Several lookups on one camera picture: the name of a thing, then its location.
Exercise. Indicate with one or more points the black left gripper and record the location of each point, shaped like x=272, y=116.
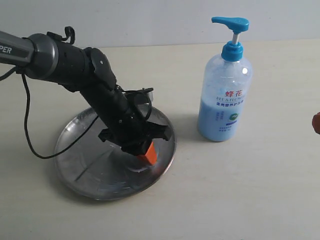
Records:
x=128, y=126

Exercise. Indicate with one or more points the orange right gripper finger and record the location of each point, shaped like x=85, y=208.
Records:
x=316, y=122

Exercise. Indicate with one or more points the blue pump lotion bottle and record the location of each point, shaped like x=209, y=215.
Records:
x=226, y=82

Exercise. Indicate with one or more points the blue soap blob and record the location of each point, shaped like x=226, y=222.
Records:
x=134, y=166

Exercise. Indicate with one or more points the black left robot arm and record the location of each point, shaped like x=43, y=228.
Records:
x=54, y=58

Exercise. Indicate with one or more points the round steel plate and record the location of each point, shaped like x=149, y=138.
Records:
x=95, y=169

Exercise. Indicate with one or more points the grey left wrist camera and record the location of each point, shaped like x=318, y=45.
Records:
x=140, y=96

